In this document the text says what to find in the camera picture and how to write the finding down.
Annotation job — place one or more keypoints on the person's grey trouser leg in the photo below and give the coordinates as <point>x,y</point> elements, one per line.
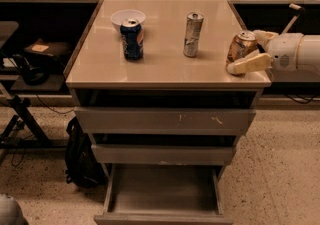
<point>11,212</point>

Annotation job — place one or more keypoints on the middle drawer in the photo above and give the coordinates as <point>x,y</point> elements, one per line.
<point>161,155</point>

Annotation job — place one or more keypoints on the black stand frame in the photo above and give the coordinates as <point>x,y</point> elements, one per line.
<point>21,119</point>

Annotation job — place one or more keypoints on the black backpack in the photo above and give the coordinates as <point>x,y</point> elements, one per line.
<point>82,169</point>

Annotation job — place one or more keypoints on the grey drawer cabinet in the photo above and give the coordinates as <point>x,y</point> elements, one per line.
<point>164,77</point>

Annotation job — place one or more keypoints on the drawer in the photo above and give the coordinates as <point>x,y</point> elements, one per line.
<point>166,121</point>
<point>161,155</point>
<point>162,195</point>

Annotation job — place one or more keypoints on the tall silver can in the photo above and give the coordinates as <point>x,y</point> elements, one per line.
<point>192,34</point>

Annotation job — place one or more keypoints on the bottom drawer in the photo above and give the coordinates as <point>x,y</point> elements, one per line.
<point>162,195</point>

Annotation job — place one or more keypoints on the black headphones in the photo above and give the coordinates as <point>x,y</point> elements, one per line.
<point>31,75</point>

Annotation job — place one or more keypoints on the blue Pepsi can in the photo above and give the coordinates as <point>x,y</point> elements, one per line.
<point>132,39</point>

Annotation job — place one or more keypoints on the orange soda can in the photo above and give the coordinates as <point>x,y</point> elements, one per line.
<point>242,44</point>

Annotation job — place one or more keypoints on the top drawer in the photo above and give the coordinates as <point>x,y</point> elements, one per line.
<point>166,121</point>

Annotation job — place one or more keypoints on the dark box with label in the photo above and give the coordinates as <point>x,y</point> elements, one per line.
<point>41,51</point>

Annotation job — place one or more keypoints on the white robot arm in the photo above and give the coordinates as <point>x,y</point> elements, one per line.
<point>308,55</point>

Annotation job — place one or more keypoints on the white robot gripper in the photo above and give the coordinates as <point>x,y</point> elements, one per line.
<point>284,52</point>

